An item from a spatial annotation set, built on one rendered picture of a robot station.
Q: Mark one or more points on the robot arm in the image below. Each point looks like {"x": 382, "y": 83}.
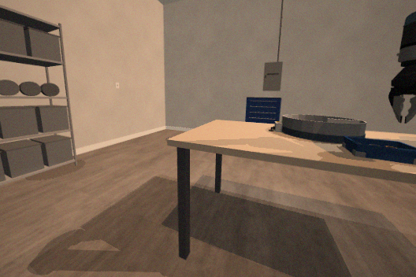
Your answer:
{"x": 407, "y": 76}

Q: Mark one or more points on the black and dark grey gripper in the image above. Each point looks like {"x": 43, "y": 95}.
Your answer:
{"x": 397, "y": 101}

